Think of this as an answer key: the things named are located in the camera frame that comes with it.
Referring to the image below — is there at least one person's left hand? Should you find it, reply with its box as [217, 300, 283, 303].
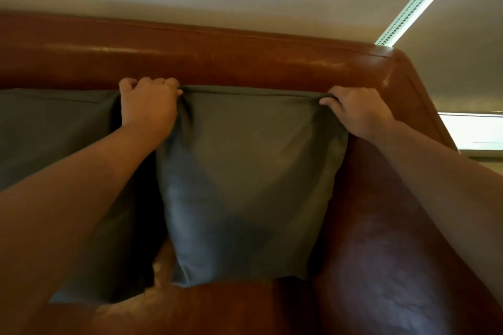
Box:
[119, 77, 184, 141]

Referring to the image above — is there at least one person's right hand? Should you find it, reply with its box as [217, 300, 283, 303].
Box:
[319, 86, 396, 141]

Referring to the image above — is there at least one grey green square cushion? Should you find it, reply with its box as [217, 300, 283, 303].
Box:
[156, 85, 349, 288]
[0, 88, 158, 305]

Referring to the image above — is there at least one person's right forearm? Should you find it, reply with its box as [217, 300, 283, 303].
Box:
[368, 120, 503, 308]

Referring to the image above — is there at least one person's left forearm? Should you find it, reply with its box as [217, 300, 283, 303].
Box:
[0, 124, 159, 335]

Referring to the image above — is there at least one brown leather sofa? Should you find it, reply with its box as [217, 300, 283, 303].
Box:
[0, 11, 503, 335]

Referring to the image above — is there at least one window with bright light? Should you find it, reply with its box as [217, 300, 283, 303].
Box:
[439, 112, 503, 158]

